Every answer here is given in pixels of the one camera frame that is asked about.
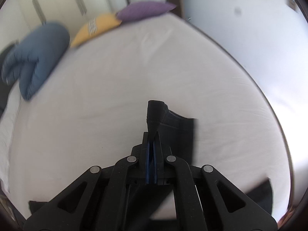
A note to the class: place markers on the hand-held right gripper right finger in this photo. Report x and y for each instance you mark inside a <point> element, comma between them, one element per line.
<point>156,158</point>

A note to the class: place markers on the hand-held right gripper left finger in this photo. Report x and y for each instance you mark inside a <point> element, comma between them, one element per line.
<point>147,158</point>

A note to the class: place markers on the black pants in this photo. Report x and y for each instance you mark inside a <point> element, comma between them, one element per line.
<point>178,130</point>

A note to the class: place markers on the bed with white sheet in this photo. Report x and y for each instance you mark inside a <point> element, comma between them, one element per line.
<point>144,77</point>

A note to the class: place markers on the yellow pillow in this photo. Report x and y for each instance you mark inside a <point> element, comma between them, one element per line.
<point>98,27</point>

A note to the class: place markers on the purple pillow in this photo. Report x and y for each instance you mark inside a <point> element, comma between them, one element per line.
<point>144,9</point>

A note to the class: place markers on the blue rolled duvet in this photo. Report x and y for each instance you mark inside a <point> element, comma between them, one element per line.
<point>41,53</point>

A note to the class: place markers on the grey padded headboard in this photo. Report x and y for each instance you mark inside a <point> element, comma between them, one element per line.
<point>6,96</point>

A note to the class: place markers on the cream wardrobe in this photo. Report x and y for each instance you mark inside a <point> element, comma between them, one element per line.
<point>60,2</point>

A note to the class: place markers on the beige wall switch plate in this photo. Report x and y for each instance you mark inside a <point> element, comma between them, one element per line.
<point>292,3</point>

